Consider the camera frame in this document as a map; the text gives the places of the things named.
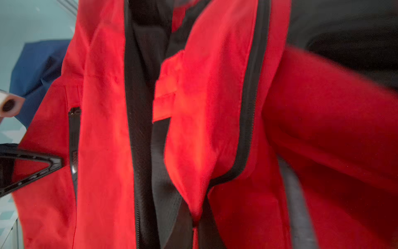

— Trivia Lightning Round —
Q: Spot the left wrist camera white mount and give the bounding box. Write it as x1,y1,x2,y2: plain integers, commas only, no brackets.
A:
0,90,25,119

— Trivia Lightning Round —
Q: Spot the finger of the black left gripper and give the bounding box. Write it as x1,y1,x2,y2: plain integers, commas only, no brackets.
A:
1,144,63,197

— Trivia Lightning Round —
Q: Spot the red jacket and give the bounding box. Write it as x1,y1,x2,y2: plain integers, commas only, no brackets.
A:
13,1,398,249

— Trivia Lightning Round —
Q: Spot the navy blue jacket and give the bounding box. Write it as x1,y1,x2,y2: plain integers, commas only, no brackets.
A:
9,39,70,128

